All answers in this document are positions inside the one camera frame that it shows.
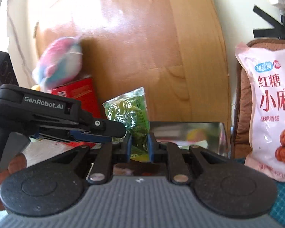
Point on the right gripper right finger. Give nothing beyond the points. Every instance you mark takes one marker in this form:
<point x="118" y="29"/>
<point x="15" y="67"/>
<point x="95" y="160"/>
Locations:
<point x="170" y="154"/>

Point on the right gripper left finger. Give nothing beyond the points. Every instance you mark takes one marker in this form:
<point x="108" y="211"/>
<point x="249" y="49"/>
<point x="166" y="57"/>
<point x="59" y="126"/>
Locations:
<point x="108" y="155"/>

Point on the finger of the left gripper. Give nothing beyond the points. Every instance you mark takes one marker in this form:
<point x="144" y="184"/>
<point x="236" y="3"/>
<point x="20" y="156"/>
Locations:
<point x="72" y="136"/>
<point x="98" y="126"/>

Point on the green pickle packet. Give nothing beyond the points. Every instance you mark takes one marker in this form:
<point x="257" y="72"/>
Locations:
<point x="131" y="110"/>

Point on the person left hand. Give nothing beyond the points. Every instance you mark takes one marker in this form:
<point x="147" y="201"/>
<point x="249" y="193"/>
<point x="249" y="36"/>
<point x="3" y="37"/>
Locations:
<point x="18" y="163"/>

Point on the patterned bed quilt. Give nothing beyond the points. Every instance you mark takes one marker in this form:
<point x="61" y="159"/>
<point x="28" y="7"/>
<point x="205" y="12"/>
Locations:
<point x="55" y="152"/>

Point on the red gift box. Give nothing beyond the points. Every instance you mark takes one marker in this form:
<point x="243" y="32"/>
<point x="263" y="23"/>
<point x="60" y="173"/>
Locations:
<point x="84" y="91"/>

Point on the black sheep print box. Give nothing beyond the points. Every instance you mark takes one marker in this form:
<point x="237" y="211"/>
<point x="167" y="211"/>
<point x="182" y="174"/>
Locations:
<point x="210" y="136"/>

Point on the pastel plush toy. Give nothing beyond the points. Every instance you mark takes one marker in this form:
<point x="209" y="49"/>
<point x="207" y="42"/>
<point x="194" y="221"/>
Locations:
<point x="59" y="64"/>

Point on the pink twisted snack bag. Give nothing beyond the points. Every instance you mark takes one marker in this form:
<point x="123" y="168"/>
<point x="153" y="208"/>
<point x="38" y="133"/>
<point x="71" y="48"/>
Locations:
<point x="266" y="73"/>

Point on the wooden headboard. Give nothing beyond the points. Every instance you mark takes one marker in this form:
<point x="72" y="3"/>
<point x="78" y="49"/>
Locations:
<point x="173" y="48"/>

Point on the blue patterned blanket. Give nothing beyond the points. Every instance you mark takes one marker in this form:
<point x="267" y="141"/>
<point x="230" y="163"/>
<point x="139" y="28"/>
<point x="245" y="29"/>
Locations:
<point x="278" y="210"/>

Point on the black tape strips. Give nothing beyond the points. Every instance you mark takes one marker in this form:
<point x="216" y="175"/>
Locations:
<point x="278" y="27"/>

